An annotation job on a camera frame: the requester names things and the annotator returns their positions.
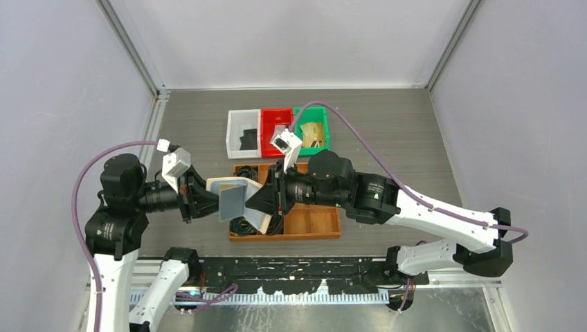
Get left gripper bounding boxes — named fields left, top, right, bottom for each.
left=133, top=163, right=233, bottom=221

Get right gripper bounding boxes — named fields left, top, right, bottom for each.
left=244, top=159, right=346, bottom=217

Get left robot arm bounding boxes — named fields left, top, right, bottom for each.
left=85, top=148, right=219, bottom=331

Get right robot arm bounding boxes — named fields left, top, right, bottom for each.
left=246, top=150, right=514, bottom=284

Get black card in white bin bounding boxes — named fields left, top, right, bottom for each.
left=240, top=129, right=258, bottom=151

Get gold cards in green bin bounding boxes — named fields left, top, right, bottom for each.
left=300, top=122, right=325, bottom=148

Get large rolled black belt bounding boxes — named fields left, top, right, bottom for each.
left=266, top=216, right=284, bottom=236

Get rolled belt top left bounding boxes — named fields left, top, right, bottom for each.
left=234, top=165, right=259, bottom=181

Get rolled belt bottom left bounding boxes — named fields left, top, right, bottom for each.
left=229, top=217, right=258, bottom=237

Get wooden compartment tray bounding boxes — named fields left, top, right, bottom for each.
left=228, top=161, right=342, bottom=242

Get red plastic bin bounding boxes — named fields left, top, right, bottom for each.
left=260, top=108, right=294, bottom=158

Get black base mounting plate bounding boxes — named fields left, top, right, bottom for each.
left=183, top=257, right=406, bottom=295

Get white plastic bin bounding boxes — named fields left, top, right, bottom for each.
left=226, top=109, right=262, bottom=159

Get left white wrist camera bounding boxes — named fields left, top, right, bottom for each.
left=156, top=139, right=191, bottom=194

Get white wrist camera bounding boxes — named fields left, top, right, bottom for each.
left=156, top=139, right=191, bottom=194
left=270, top=125, right=302, bottom=172

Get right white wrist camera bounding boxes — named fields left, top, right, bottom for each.
left=270, top=125, right=302, bottom=172

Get aluminium front rail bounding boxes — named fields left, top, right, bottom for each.
left=86, top=256, right=503, bottom=306

